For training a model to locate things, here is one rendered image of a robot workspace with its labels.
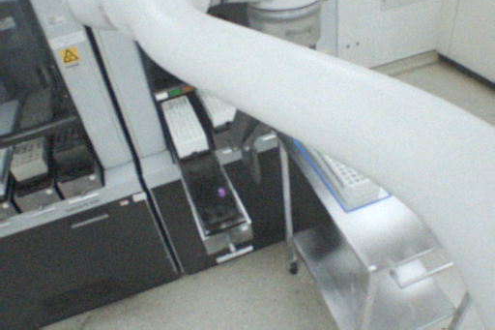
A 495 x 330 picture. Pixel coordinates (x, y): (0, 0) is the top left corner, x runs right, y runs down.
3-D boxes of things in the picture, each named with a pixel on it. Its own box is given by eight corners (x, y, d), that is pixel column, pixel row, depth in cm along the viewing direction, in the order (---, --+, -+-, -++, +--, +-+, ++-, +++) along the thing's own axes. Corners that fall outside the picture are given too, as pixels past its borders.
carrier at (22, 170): (49, 167, 132) (43, 154, 128) (49, 170, 130) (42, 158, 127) (17, 178, 130) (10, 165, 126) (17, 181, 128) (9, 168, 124)
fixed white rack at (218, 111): (194, 92, 163) (191, 79, 159) (218, 86, 165) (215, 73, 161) (215, 130, 140) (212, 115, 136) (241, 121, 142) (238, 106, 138)
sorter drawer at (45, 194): (38, 115, 180) (30, 100, 174) (66, 107, 182) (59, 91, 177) (22, 223, 124) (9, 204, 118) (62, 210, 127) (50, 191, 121)
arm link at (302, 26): (335, 0, 44) (335, 47, 47) (300, -17, 50) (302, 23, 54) (263, 17, 42) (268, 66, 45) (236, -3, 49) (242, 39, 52)
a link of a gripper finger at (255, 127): (294, 91, 52) (286, 87, 51) (249, 155, 56) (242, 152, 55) (282, 78, 55) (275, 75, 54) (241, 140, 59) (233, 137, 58)
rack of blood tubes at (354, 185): (303, 142, 125) (302, 127, 122) (330, 134, 127) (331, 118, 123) (348, 204, 103) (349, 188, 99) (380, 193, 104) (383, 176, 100)
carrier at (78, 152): (91, 154, 135) (85, 141, 131) (91, 158, 133) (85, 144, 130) (59, 165, 133) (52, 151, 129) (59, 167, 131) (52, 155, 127)
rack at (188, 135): (164, 116, 151) (160, 103, 148) (189, 108, 153) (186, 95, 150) (180, 161, 129) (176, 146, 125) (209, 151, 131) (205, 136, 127)
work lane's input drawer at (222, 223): (162, 127, 158) (157, 108, 152) (194, 116, 161) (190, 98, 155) (212, 267, 102) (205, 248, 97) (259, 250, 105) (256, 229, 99)
